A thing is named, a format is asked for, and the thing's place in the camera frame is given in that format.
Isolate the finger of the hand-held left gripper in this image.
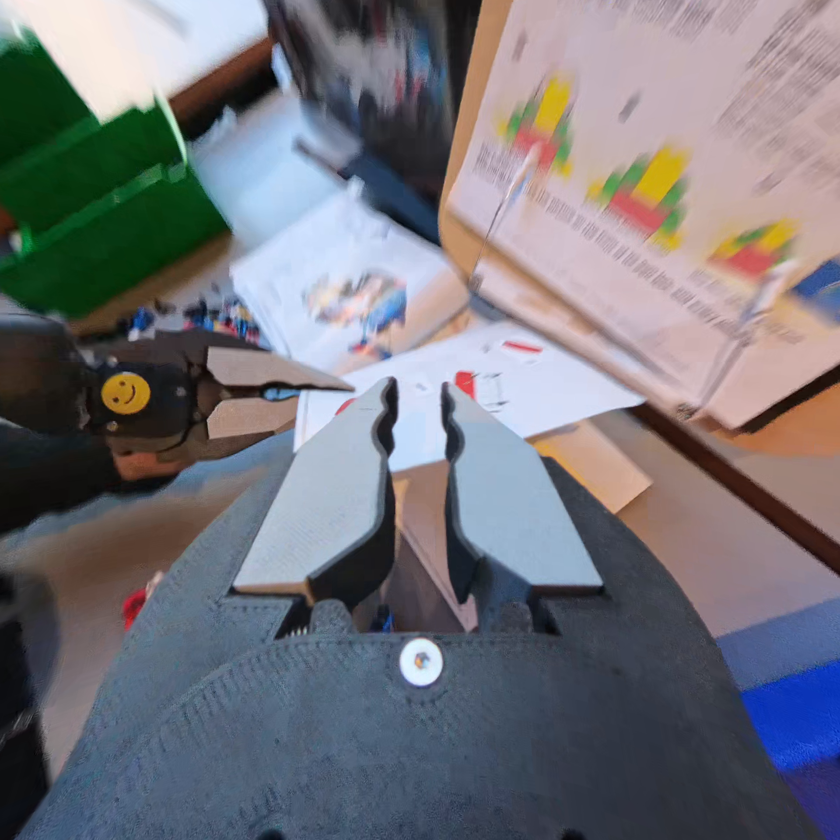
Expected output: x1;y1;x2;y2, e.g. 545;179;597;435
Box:
206;346;357;396
205;399;301;458

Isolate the pile of small toy bricks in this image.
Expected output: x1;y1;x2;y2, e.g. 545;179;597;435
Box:
118;298;271;350

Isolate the instruction booklet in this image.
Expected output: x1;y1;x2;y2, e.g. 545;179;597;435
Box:
230;190;654;516

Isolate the person's left forearm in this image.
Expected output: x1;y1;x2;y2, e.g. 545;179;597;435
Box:
0;420;132;536

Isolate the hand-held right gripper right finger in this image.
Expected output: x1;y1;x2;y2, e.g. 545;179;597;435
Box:
440;382;605;606

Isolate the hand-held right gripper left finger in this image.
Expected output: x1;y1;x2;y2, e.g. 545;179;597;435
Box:
233;376;401;610

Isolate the wooden document stand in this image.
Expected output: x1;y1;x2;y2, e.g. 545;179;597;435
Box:
438;0;840;437

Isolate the grey desk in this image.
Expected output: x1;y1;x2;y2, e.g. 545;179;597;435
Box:
0;85;840;782

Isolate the blue object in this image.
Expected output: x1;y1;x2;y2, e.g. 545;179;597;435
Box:
715;617;840;775

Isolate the green plastic bin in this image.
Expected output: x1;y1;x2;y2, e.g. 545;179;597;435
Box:
0;36;99;161
0;108;191;231
0;164;231;319

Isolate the white background table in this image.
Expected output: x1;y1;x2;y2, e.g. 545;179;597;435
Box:
0;0;275;135

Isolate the printed toy car box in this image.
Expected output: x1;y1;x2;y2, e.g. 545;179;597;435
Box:
266;0;483;244

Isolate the person's left hand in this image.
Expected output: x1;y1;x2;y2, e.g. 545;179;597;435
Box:
112;449;198;483

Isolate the printed instruction sheet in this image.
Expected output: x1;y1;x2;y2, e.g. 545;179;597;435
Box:
449;0;840;431

